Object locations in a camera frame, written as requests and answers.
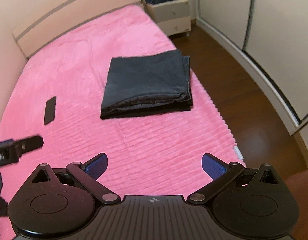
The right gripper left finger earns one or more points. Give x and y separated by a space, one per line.
57 202

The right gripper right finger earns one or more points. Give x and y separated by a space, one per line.
246 202

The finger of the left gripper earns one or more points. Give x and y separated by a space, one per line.
28 144

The dark grey jeans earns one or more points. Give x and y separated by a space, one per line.
147 85

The black smartphone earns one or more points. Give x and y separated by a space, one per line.
49 114

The white mattress edge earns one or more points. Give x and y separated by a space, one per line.
238 153

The beige bed headboard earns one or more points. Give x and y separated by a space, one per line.
57 17

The white sliding wardrobe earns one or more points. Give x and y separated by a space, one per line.
269 38

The white bedside table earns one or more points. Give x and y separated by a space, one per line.
172 17

